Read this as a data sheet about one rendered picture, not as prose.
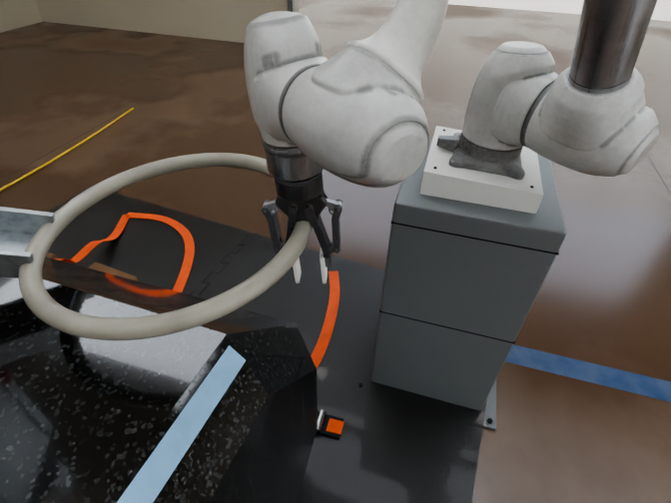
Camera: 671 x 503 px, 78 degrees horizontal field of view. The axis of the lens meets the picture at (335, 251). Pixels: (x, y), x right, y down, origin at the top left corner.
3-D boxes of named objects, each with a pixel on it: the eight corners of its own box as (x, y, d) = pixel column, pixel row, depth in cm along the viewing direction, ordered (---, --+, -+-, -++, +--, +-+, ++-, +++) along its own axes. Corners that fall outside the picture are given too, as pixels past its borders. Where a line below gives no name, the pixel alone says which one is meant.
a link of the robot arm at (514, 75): (485, 118, 113) (513, 29, 99) (545, 145, 103) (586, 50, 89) (446, 131, 105) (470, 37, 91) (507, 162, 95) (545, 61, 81)
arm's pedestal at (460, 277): (381, 295, 188) (403, 127, 136) (495, 321, 177) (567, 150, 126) (352, 391, 151) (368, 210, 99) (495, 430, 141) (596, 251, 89)
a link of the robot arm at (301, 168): (268, 122, 64) (274, 157, 68) (255, 150, 57) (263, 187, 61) (327, 120, 63) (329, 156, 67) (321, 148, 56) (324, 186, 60)
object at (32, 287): (-33, 378, 53) (-49, 364, 51) (73, 182, 90) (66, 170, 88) (339, 306, 58) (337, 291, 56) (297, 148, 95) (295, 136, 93)
